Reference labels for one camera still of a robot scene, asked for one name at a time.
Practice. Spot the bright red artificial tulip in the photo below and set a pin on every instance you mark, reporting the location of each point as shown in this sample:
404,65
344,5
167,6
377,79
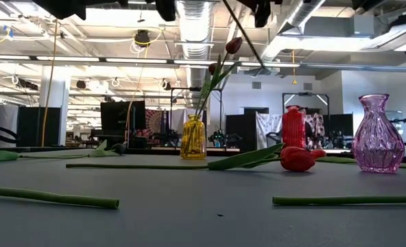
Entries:
297,159

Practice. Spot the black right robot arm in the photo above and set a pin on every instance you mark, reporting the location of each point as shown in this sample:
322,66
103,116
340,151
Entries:
360,2

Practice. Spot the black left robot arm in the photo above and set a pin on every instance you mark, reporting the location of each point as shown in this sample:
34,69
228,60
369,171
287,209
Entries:
62,8

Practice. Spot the red glass vase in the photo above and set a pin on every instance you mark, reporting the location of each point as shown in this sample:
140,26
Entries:
294,128

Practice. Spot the yellow glass vase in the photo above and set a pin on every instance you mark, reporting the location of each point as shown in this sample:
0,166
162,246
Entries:
193,140

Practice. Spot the purple glass vase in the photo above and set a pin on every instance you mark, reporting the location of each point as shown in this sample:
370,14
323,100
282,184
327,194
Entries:
378,144

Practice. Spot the black ceiling lamp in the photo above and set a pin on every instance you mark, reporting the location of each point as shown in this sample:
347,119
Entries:
81,84
142,37

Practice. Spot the yellow pendant lamp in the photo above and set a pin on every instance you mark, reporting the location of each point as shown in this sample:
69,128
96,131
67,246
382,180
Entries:
294,81

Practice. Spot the long ceiling light strip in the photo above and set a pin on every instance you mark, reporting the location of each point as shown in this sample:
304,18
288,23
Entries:
69,58

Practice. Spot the red patterned tapestry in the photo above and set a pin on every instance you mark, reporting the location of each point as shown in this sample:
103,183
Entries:
153,120

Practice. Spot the white patterned cloth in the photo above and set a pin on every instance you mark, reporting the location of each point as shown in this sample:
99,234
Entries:
268,125

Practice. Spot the black monitor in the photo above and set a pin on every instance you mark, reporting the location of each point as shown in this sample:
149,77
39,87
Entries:
120,115

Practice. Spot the plain white cloth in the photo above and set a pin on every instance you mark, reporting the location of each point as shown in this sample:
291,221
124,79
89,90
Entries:
177,123

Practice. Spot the black partition panel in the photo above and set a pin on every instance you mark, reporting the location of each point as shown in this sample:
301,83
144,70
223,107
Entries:
340,127
240,128
38,125

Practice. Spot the white building column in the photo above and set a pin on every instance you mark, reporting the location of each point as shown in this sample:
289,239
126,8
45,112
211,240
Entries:
60,99

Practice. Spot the grey curtain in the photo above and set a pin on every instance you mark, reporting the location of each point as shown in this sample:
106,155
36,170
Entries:
0,116

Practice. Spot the grey-blue table mat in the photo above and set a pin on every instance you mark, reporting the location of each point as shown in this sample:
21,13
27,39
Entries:
203,226

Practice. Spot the silver ventilation duct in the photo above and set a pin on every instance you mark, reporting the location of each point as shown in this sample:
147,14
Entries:
302,13
194,34

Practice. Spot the black metal station frame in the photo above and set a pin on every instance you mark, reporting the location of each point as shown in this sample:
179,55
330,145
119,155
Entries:
306,93
189,89

